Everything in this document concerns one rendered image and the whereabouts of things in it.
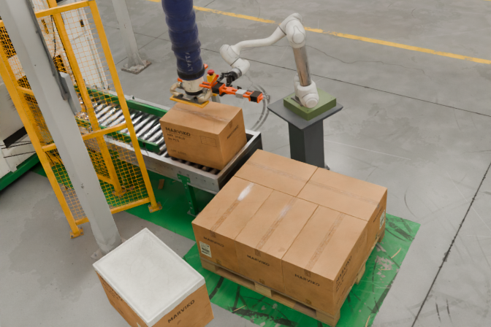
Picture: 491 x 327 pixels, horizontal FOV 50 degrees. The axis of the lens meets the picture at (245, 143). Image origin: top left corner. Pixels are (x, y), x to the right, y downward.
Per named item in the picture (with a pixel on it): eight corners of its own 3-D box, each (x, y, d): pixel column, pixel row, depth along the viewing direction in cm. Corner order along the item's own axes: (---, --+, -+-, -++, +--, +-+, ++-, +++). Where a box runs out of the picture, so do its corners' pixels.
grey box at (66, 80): (59, 106, 387) (44, 71, 369) (64, 103, 390) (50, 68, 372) (77, 113, 377) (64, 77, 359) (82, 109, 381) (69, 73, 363)
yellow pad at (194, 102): (169, 99, 441) (168, 95, 438) (177, 93, 447) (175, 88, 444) (202, 108, 425) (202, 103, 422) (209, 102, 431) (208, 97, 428)
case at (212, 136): (168, 155, 477) (158, 120, 453) (192, 131, 503) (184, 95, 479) (225, 171, 451) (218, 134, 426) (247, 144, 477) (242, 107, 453)
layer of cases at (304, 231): (199, 256, 433) (191, 222, 409) (261, 182, 496) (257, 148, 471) (334, 315, 375) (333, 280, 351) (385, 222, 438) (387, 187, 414)
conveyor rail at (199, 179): (40, 130, 560) (33, 115, 549) (44, 128, 564) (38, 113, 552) (218, 195, 449) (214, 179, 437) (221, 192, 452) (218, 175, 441)
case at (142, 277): (109, 303, 348) (92, 264, 323) (158, 266, 368) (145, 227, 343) (163, 362, 310) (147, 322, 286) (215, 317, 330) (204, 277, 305)
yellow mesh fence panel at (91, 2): (70, 239, 486) (-27, 29, 358) (69, 231, 493) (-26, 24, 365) (162, 209, 503) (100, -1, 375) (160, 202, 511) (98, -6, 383)
